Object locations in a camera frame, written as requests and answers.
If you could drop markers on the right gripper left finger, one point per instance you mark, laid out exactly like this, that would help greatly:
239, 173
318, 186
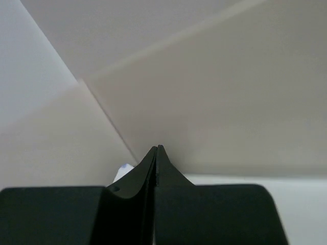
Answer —
121, 213

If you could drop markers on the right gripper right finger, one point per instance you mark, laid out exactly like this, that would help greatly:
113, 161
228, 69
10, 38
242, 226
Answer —
185, 213

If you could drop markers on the white tank top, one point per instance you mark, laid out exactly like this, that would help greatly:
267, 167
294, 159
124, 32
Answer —
122, 171

